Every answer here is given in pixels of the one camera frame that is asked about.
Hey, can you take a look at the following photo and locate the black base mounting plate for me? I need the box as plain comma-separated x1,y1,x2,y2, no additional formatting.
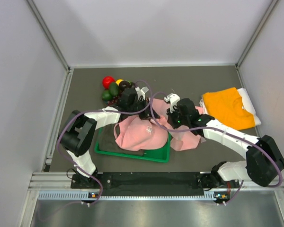
70,171,218,190

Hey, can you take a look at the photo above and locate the pink baseball cap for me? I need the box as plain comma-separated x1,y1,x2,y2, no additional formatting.
113,115,168,151

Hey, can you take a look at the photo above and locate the white folded cloth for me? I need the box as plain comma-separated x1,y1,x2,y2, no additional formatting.
199,87,262,126

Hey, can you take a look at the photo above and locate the yellow lemon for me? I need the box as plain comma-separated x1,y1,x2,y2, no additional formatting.
116,79,123,86

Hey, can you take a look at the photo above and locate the pink plastic bag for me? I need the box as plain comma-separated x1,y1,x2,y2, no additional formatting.
150,99,201,151

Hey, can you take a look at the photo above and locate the grey slotted cable duct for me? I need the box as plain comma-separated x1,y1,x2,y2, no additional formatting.
38,191,229,201

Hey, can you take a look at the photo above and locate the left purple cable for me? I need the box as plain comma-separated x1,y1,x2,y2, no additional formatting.
56,79,153,206

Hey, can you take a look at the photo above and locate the aluminium frame rail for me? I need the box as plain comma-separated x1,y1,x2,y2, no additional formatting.
28,172,284,191

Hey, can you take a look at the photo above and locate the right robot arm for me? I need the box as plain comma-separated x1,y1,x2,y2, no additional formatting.
164,94,284,187

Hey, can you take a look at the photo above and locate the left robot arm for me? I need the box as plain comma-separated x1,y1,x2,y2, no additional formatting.
56,87,150,188

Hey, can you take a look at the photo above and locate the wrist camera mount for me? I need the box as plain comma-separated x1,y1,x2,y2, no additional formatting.
164,93,180,113
135,87,149,100

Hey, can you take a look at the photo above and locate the orange folded t-shirt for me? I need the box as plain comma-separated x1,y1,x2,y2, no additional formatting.
202,87,256,131

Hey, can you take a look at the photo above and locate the dark olive folded cloth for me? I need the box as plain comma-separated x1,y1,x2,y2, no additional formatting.
98,124,144,157

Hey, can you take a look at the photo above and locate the dark brown fruit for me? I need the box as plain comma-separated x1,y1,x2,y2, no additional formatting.
119,80,131,91

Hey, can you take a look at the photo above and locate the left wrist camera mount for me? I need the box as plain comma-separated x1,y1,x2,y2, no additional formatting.
135,87,149,100

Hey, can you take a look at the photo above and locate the green avocado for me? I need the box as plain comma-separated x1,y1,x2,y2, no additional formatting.
108,82,119,96

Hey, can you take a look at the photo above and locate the green plastic tray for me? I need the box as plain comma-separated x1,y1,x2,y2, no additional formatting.
94,134,171,163

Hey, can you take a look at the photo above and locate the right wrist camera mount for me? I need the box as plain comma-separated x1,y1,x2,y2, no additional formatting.
164,93,180,113

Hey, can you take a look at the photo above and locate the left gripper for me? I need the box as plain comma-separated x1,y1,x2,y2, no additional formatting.
128,97,160,120

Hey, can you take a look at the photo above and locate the red tomato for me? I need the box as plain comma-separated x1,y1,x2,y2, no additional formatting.
102,76,115,89

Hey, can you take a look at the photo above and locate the dark red grape bunch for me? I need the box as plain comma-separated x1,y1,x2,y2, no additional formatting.
106,96,120,106

